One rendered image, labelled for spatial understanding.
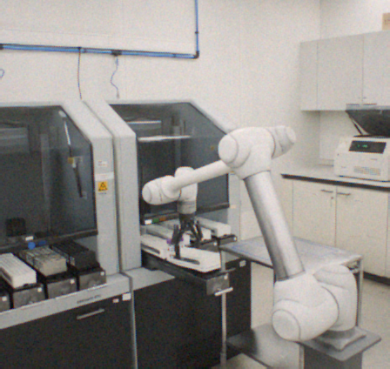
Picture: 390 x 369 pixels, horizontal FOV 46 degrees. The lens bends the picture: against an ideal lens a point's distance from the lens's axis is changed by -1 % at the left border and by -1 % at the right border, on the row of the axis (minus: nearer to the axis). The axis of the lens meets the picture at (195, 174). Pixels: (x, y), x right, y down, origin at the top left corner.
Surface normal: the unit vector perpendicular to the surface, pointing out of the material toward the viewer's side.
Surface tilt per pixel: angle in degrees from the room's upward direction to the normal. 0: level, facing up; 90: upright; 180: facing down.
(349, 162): 90
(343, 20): 90
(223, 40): 90
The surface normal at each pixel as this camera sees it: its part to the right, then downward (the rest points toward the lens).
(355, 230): -0.78, 0.11
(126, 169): 0.62, 0.10
